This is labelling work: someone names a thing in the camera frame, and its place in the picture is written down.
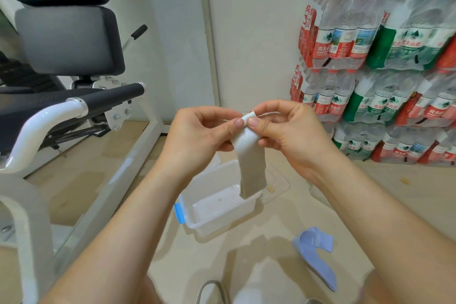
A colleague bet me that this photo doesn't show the person's right hand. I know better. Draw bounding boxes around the person's right hand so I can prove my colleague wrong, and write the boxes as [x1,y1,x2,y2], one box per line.
[247,100,340,178]

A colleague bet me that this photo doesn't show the person's left hand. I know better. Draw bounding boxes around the person's left hand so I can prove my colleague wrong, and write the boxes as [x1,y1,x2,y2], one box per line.
[160,106,247,179]

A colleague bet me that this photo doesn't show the grey elastic resistance band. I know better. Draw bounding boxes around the grey elastic resistance band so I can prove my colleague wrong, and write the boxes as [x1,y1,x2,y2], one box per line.
[224,111,268,200]

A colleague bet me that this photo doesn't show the person's left forearm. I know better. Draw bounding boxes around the person's left forearm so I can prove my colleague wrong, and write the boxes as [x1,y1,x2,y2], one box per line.
[38,161,195,304]

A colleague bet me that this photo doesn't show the person's right forearm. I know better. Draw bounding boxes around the person's right forearm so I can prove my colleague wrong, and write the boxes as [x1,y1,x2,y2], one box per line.
[308,158,456,304]

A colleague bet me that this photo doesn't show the clear plastic box blue latch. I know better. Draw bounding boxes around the clear plastic box blue latch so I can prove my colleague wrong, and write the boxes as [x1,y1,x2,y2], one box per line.
[174,159,265,238]

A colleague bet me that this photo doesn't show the stack of bottled water packs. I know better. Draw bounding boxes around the stack of bottled water packs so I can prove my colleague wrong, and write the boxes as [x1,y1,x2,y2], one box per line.
[289,0,456,166]

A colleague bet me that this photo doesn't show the lever with black knob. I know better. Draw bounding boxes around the lever with black knob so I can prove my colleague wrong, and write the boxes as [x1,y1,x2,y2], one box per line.
[122,24,148,52]

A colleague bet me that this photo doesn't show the lavender elastic resistance band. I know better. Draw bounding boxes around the lavender elastic resistance band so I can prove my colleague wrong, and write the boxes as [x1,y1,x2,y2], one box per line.
[292,227,338,292]

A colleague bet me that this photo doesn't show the metal coil spring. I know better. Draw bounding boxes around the metal coil spring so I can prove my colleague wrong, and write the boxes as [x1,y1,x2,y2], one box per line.
[53,125,108,145]

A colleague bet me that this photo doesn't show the dark grey elastic band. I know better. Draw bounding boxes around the dark grey elastic band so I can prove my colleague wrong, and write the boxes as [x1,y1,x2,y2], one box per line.
[195,280,230,304]

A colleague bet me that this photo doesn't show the person's left leg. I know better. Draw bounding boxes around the person's left leg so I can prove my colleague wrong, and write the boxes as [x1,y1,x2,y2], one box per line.
[141,275,165,304]

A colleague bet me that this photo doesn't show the black backrest pad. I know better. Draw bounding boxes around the black backrest pad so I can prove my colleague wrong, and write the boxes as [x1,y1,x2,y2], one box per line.
[14,5,126,76]

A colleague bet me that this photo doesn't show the black seat pad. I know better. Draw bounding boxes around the black seat pad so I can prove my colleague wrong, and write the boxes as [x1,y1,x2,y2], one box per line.
[0,87,107,155]

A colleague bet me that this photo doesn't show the black ribbed footplate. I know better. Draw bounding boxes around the black ribbed footplate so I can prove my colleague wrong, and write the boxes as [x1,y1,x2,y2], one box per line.
[0,52,65,95]

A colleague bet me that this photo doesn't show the black foam handle grip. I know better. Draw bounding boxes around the black foam handle grip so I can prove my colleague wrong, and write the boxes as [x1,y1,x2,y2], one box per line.
[76,82,146,116]

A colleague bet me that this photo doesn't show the white exercise machine frame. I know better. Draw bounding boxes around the white exercise machine frame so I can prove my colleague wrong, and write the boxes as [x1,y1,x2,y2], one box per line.
[0,0,169,304]

